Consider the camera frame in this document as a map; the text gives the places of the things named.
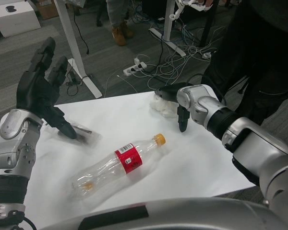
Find person in dark clothes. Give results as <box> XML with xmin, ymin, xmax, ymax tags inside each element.
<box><xmin>201</xmin><ymin>0</ymin><xmax>288</xmax><ymax>126</ymax></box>

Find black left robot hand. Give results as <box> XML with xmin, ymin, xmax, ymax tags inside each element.
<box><xmin>15</xmin><ymin>37</ymin><xmax>78</xmax><ymax>140</ymax></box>

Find person grey trousers brown boots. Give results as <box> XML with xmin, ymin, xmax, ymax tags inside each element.
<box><xmin>105</xmin><ymin>0</ymin><xmax>135</xmax><ymax>46</ymax></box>

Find white standing desk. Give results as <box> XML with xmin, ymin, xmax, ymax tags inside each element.
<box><xmin>53</xmin><ymin>0</ymin><xmax>187</xmax><ymax>98</ymax></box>

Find clear plastic bottle red label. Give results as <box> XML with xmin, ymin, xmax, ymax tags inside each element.
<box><xmin>70</xmin><ymin>133</ymin><xmax>168</xmax><ymax>196</ymax></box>

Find white power strip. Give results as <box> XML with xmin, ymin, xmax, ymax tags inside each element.
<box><xmin>122</xmin><ymin>57</ymin><xmax>147</xmax><ymax>77</ymax></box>

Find white cable tangle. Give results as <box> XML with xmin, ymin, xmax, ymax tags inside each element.
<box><xmin>104</xmin><ymin>4</ymin><xmax>221</xmax><ymax>99</ymax></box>

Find white paper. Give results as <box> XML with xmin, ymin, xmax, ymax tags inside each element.
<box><xmin>149</xmin><ymin>94</ymin><xmax>180</xmax><ymax>118</ymax></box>

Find black power adapter with cable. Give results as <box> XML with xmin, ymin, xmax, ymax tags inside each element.
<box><xmin>66</xmin><ymin>70</ymin><xmax>83</xmax><ymax>86</ymax></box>

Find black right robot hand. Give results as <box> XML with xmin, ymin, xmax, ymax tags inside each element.
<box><xmin>154</xmin><ymin>82</ymin><xmax>190</xmax><ymax>133</ymax></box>

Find brown cardboard box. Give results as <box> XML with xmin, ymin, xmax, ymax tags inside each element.
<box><xmin>36</xmin><ymin>0</ymin><xmax>60</xmax><ymax>20</ymax></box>

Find silver robot chest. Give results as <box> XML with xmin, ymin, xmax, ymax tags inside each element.
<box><xmin>21</xmin><ymin>196</ymin><xmax>288</xmax><ymax>230</ymax></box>

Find clear bag with dark item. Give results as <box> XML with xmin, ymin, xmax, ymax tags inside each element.
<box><xmin>41</xmin><ymin>120</ymin><xmax>103</xmax><ymax>146</ymax></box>

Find white box black logo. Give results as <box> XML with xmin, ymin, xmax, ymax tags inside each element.
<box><xmin>0</xmin><ymin>2</ymin><xmax>43</xmax><ymax>38</ymax></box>

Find black hanging desk cable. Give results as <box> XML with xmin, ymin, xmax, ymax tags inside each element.
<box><xmin>74</xmin><ymin>11</ymin><xmax>90</xmax><ymax>56</ymax></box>

